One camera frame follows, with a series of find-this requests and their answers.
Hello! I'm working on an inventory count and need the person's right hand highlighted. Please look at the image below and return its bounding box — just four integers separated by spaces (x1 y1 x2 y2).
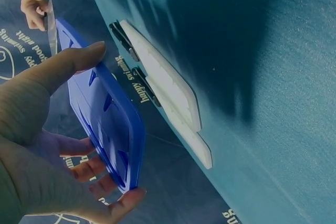
20 0 49 32

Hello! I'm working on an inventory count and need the translucent thin pointed sheet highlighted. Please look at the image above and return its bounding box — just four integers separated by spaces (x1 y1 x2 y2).
45 0 58 57

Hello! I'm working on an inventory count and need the black and silver slim object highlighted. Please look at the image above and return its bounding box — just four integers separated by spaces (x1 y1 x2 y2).
109 20 140 63
131 67 162 108

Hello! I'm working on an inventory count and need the person's left hand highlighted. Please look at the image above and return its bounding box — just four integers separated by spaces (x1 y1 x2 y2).
0 40 148 224

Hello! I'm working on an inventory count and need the blue plastic tray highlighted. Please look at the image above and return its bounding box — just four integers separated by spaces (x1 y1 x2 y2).
55 18 146 195

